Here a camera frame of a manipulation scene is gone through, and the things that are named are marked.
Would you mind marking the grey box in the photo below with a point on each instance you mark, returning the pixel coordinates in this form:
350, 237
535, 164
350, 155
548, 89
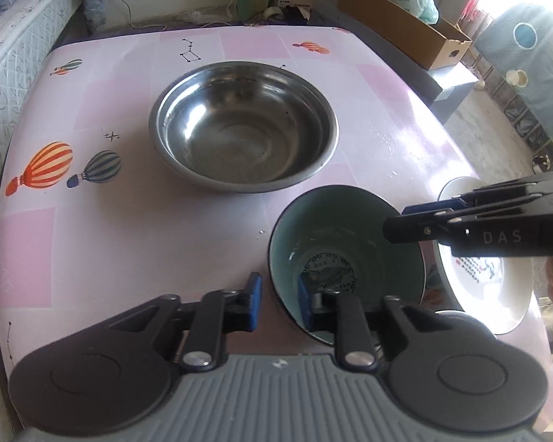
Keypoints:
451, 92

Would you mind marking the teal ceramic bowl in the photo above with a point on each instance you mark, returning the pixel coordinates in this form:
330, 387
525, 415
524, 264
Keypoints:
345, 239

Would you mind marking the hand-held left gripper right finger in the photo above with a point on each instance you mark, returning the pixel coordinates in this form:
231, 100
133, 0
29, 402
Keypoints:
305, 306

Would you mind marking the white quilted mattress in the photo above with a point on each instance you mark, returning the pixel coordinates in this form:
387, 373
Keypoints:
18, 55

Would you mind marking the stainless steel plate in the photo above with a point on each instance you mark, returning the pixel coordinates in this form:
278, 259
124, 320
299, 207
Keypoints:
435, 285

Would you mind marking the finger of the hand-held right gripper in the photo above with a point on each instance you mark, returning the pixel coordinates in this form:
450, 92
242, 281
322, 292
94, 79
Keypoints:
442, 205
419, 230

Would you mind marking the white ceramic plate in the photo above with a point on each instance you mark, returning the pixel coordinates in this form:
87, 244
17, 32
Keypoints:
488, 294

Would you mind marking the blue printed cloth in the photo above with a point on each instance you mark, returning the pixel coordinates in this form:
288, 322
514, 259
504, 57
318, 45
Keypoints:
534, 64

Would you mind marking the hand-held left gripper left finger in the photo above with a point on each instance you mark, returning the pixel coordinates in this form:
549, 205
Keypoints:
253, 304

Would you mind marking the long brown cardboard box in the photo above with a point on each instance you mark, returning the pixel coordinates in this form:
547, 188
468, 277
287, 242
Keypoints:
396, 32

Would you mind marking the pink printed tablecloth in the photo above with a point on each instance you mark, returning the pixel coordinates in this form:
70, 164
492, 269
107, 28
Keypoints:
120, 239

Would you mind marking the stainless steel bowl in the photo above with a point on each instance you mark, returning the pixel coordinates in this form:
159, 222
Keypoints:
244, 129

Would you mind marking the small green bin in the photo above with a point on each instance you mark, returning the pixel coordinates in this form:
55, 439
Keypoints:
249, 4

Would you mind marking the pink hanging clothes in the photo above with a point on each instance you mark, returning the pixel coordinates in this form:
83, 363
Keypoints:
477, 4

